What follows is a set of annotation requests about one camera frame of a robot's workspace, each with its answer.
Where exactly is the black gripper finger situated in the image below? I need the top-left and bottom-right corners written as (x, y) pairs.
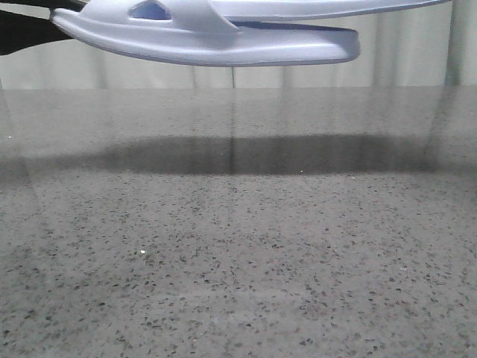
top-left (0, 0), bottom-right (86, 10)
top-left (0, 10), bottom-right (71, 55)

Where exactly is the light blue slipper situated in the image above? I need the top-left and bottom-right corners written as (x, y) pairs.
top-left (211, 0), bottom-right (442, 22)
top-left (50, 1), bottom-right (361, 66)

